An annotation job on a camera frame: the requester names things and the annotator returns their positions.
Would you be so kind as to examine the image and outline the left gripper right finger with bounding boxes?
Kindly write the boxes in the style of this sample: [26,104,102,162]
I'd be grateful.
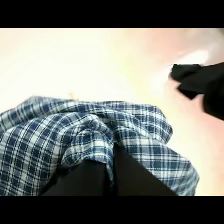
[113,143,178,197]

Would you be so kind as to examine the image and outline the black garment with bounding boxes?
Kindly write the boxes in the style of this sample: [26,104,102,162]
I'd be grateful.
[169,61,224,121]

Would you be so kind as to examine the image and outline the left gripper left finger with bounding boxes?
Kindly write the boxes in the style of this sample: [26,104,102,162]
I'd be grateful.
[42,160,111,197]

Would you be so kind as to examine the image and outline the blue checked shirt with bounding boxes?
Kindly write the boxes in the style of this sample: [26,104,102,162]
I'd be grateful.
[0,95,201,197]

